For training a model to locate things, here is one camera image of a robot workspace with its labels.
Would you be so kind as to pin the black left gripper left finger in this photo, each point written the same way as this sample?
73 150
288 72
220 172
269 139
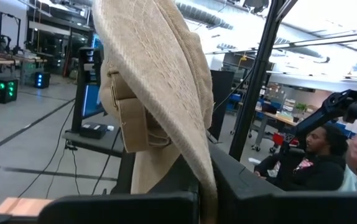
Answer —
119 208

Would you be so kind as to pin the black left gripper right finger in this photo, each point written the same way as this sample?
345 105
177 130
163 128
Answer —
259 205

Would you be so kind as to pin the person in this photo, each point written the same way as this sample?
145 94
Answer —
318 171

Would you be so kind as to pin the grey side desk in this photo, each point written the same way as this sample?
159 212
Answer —
97 143

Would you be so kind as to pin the small black box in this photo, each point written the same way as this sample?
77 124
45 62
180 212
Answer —
93 130

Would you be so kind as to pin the wooden workbench with clutter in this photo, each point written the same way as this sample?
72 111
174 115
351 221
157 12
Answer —
275 116

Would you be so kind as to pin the small green potted plant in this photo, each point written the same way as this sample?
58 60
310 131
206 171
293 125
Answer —
299 109

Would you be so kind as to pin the black standing panel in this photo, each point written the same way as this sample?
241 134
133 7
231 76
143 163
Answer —
222 102

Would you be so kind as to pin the black monitor on stand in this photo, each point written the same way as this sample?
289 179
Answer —
86 87

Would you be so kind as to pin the blue-lit black computer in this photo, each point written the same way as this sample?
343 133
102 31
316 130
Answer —
41 80

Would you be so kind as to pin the green-lit black computer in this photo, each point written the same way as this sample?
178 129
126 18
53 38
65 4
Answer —
4 90

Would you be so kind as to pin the black aluminium rig frame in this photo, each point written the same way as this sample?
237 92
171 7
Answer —
259 77

